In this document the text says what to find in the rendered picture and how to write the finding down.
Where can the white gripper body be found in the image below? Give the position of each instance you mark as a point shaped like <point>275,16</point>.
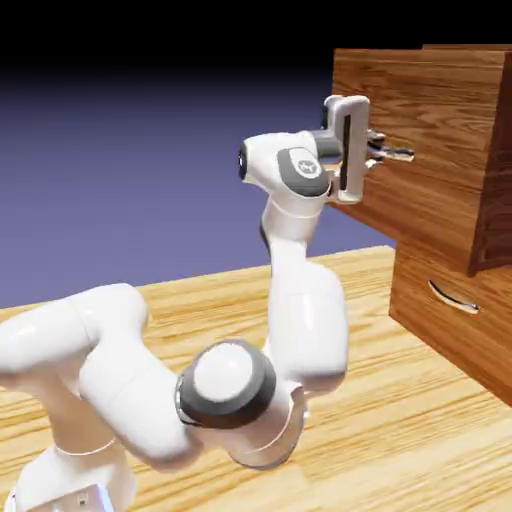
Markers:
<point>356,160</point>

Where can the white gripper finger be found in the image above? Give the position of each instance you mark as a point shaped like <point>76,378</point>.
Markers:
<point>376,136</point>
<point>371,164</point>

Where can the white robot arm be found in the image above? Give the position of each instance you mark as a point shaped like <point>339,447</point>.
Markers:
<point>304,320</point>

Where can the wooden drawer front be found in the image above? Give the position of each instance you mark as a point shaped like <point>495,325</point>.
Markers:
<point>448,344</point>
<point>420,120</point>

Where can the wooden cabinet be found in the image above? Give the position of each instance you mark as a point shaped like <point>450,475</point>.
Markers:
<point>468,47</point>

